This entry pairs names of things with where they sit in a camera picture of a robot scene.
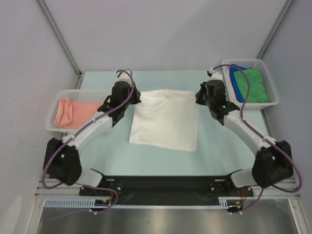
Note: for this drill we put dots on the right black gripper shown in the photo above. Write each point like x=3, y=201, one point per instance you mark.
x=200, y=95

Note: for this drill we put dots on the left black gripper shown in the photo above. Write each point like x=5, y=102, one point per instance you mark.
x=136, y=95

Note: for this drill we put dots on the white towel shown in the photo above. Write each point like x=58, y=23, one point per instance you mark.
x=167, y=119

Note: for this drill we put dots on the pink terry towel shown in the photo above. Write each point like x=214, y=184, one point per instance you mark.
x=73, y=114

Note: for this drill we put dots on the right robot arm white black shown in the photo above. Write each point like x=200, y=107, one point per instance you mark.
x=272, y=158

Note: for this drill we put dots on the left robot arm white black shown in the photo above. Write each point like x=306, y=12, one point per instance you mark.
x=62, y=158

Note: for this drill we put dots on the white basket with towels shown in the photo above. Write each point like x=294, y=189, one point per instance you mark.
x=268, y=81

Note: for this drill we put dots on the light pink towel in basket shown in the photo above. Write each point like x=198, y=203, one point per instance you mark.
x=230, y=83

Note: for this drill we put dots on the blue towel in basket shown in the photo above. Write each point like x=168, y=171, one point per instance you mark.
x=232, y=71

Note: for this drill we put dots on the empty white plastic basket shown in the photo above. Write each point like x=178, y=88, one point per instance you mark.
x=72, y=95

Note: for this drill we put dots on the green towel in basket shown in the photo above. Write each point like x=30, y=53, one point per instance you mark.
x=257, y=92

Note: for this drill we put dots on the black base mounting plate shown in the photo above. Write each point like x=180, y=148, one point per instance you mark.
x=201, y=190

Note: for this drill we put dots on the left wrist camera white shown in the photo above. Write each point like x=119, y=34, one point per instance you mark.
x=121, y=76

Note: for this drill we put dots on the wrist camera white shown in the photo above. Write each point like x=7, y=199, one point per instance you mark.
x=214, y=75
x=121, y=76

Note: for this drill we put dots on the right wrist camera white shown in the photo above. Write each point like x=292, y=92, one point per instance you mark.
x=214, y=75

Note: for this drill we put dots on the left aluminium corner post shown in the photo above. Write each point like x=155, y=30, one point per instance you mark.
x=58, y=35

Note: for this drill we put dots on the aluminium corner post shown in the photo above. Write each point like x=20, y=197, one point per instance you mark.
x=288, y=4
x=58, y=35

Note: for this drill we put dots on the white slotted cable duct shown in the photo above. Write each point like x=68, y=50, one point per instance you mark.
x=92, y=203

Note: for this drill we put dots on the right aluminium corner post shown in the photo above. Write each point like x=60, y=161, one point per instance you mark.
x=288, y=4

